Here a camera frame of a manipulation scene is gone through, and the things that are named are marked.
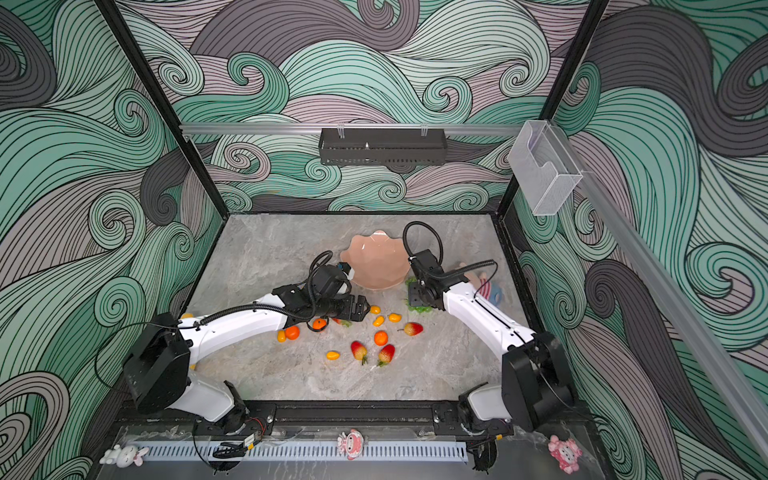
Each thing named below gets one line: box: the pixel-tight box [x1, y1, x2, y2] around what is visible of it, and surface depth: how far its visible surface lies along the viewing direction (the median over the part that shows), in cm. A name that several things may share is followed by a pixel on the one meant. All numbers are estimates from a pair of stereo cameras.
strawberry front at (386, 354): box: [378, 344, 395, 367], surface depth 84 cm
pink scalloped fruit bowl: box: [340, 230, 410, 290], surface depth 107 cm
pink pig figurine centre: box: [337, 428, 364, 460], surface depth 69 cm
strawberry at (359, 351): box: [350, 340, 368, 365], surface depth 85 cm
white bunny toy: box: [100, 444, 150, 468], surface depth 68 cm
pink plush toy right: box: [548, 434, 583, 475], surface depth 67 cm
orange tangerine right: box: [374, 330, 389, 347], surface depth 87 cm
